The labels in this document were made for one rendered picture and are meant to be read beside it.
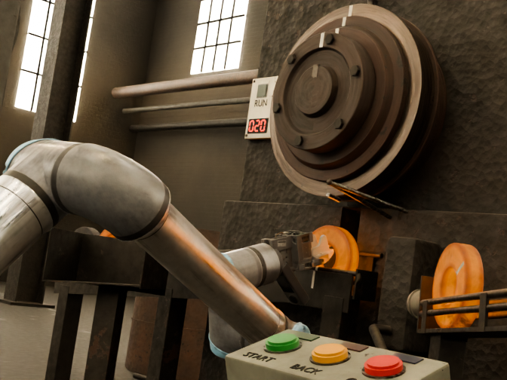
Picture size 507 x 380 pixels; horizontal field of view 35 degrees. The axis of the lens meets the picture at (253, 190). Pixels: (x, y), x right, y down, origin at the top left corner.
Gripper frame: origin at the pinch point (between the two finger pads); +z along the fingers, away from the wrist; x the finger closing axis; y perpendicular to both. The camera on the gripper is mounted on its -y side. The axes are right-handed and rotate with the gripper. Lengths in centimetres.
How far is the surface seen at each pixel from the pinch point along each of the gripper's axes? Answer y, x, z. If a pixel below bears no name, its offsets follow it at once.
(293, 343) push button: 9, -63, -75
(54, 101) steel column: 55, 650, 293
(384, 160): 22.0, -15.8, 3.3
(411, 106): 33.3, -21.4, 7.0
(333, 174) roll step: 19.0, -2.8, 0.5
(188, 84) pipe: 67, 780, 580
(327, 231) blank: 5.5, 0.3, 0.5
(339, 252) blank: 1.0, -4.3, -1.0
